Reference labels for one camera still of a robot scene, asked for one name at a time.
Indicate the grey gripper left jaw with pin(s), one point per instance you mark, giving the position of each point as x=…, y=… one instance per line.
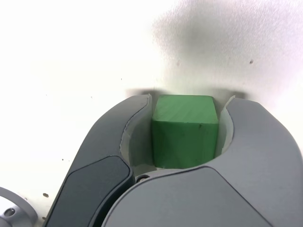
x=99, y=165

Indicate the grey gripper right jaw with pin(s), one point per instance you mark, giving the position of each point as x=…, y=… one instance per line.
x=213, y=201

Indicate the green cube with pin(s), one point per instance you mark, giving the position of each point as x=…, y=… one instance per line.
x=184, y=142

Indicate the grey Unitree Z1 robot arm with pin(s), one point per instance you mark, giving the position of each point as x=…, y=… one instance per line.
x=14, y=212

